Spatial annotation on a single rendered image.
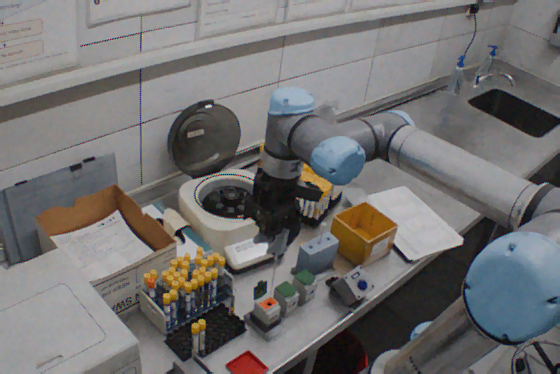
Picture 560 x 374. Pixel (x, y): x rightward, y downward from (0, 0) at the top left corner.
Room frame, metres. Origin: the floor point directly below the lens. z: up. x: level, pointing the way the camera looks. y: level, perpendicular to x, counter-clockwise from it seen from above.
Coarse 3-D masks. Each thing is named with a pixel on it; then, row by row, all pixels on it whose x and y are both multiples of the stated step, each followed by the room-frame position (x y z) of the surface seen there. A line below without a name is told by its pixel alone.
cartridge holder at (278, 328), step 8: (248, 312) 0.87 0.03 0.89; (248, 320) 0.85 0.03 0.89; (256, 320) 0.84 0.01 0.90; (280, 320) 0.85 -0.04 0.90; (256, 328) 0.83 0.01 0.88; (264, 328) 0.82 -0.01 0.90; (272, 328) 0.83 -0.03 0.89; (280, 328) 0.84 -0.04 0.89; (264, 336) 0.81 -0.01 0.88; (272, 336) 0.81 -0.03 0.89
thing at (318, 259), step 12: (312, 240) 1.07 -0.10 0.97; (324, 240) 1.07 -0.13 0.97; (336, 240) 1.08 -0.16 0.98; (300, 252) 1.04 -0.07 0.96; (312, 252) 1.02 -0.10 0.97; (324, 252) 1.05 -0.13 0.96; (300, 264) 1.03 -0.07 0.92; (312, 264) 1.02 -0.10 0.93; (324, 264) 1.06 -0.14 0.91; (324, 276) 1.04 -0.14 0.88
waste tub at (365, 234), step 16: (352, 208) 1.23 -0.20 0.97; (368, 208) 1.26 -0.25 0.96; (336, 224) 1.17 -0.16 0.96; (352, 224) 1.25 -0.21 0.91; (368, 224) 1.25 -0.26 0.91; (384, 224) 1.21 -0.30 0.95; (352, 240) 1.13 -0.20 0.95; (368, 240) 1.21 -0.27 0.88; (384, 240) 1.15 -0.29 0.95; (352, 256) 1.12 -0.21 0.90; (368, 256) 1.11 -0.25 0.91
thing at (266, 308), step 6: (264, 294) 0.88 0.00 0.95; (258, 300) 0.86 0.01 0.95; (264, 300) 0.86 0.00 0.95; (270, 300) 0.86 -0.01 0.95; (258, 306) 0.84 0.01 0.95; (264, 306) 0.84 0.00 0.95; (270, 306) 0.84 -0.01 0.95; (276, 306) 0.85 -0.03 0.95; (258, 312) 0.84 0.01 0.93; (264, 312) 0.83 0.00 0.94; (270, 312) 0.83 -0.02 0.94; (276, 312) 0.84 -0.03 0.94; (264, 318) 0.83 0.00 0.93; (270, 318) 0.83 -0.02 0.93; (276, 318) 0.85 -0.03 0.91
